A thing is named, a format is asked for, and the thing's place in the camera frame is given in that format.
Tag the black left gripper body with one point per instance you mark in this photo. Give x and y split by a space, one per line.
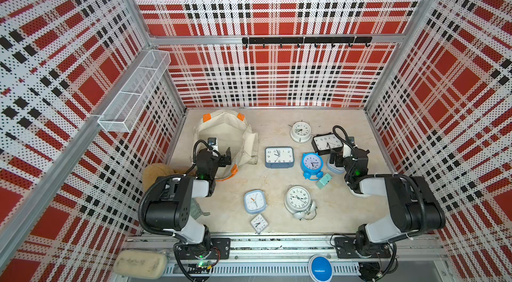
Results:
216 162

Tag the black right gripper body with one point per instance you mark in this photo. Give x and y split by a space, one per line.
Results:
348 170

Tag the black rectangular alarm clock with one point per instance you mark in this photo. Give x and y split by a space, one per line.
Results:
325 144

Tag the blue round twin-bell alarm clock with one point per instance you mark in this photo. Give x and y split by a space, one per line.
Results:
311 165

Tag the teal small clock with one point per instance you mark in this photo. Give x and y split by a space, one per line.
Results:
323 181

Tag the beige canvas bag orange handles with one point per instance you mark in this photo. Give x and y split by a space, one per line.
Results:
232 131

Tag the black and white round clock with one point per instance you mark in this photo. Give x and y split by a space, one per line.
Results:
301 132

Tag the dark blue square alarm clock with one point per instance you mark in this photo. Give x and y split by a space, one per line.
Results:
279 157

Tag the light blue square alarm clock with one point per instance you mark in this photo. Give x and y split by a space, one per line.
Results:
255 202

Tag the white twin-bell small clock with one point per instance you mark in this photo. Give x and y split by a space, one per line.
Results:
299 203

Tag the small white square clock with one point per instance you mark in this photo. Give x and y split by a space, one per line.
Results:
259 223

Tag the white oval clock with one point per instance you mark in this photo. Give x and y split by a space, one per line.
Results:
357 194

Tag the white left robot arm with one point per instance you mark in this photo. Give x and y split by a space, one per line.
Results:
166 207

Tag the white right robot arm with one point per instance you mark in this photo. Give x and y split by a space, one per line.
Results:
413 209

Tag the brown teddy bear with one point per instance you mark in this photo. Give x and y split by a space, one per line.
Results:
152 172

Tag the blue round button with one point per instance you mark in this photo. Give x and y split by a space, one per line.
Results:
320 269

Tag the beige sponge block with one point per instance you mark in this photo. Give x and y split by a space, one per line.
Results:
140 264

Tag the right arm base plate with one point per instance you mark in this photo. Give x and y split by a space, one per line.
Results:
352 248

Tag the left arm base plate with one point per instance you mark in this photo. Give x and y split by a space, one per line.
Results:
215 248

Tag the white wire mesh basket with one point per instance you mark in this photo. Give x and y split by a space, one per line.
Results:
144 75

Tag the black hook rail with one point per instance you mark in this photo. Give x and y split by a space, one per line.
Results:
349 40

